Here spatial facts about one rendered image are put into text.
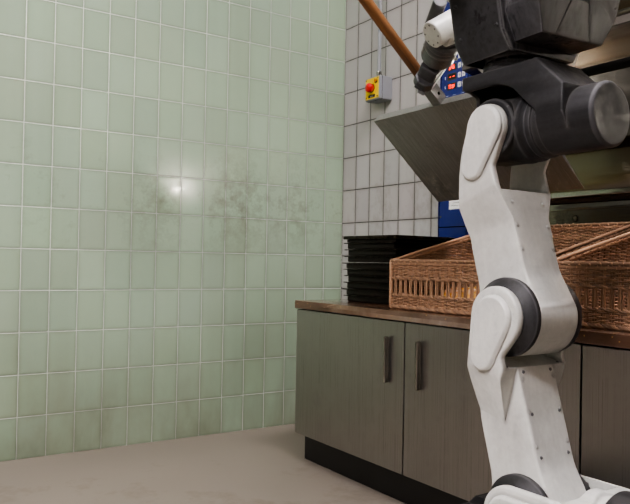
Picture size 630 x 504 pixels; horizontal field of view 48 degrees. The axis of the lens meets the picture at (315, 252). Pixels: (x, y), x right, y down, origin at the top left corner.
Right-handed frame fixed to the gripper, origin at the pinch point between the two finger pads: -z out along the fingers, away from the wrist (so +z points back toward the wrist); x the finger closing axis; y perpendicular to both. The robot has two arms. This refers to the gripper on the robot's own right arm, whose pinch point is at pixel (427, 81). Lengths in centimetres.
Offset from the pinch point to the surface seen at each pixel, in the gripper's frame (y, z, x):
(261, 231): -39, -124, 15
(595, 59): 36, -14, -51
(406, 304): 28, -45, 40
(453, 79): -1, -58, -53
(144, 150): -88, -90, 26
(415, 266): 24, -37, 31
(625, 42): 40, 0, -48
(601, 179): 57, -24, -21
